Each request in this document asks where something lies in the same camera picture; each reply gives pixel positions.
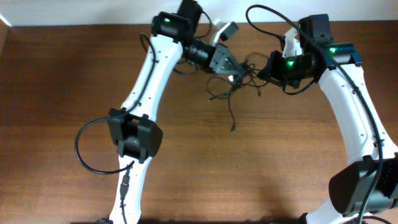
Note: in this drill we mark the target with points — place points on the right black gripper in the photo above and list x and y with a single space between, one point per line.
274 66

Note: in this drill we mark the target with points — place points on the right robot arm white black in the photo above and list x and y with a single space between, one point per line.
368 184

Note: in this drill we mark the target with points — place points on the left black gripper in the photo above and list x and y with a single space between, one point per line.
218 58

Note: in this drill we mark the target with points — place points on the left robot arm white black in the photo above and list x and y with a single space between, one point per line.
133 128

